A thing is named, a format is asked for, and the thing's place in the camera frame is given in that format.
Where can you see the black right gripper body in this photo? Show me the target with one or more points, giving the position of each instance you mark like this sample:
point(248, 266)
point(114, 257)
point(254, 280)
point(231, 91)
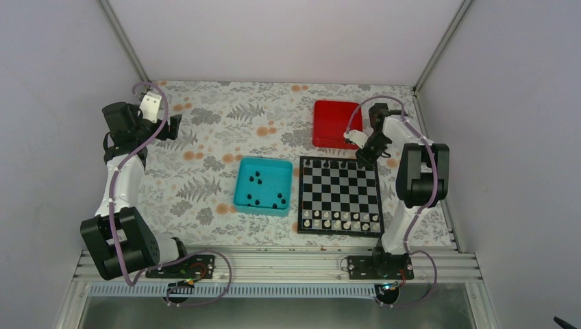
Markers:
point(379, 142)

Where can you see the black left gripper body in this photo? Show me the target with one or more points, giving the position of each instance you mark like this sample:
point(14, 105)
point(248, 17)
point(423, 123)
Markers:
point(162, 134)

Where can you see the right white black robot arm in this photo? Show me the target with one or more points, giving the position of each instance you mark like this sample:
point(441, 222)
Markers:
point(422, 178)

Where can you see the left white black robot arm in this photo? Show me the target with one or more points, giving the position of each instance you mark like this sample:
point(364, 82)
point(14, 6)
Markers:
point(117, 237)

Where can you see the black white chess board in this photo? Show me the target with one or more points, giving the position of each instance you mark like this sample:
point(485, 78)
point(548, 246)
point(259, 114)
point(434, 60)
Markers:
point(354, 189)

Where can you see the white chess pieces row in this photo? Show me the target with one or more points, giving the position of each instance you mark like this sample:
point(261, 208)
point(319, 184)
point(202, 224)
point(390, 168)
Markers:
point(332, 221)

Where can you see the red plastic tray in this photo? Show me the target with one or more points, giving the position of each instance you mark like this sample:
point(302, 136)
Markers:
point(330, 119)

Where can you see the floral patterned table mat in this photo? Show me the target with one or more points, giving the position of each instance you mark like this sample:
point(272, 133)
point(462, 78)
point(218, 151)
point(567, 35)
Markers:
point(188, 186)

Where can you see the teal plastic tray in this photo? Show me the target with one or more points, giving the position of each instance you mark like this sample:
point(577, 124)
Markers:
point(263, 187)

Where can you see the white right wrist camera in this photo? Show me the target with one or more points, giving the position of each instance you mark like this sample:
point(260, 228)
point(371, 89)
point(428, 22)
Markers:
point(356, 137)

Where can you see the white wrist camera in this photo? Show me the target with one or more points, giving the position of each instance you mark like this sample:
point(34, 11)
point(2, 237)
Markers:
point(356, 137)
point(149, 106)

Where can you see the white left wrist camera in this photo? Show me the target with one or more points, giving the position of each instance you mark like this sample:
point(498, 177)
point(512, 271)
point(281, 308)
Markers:
point(149, 106)

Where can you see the aluminium corner frame post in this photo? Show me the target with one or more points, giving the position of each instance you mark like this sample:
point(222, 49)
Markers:
point(121, 36)

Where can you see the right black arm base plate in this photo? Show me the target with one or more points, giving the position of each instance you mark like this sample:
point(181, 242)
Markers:
point(391, 267)

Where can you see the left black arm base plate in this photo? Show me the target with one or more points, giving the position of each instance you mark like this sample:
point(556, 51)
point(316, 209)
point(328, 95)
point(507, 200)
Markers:
point(194, 268)

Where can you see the aluminium rail frame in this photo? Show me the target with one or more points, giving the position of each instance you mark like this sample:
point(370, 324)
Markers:
point(280, 287)

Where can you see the right aluminium corner post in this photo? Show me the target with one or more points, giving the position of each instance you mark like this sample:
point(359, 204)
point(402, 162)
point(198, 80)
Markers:
point(454, 24)

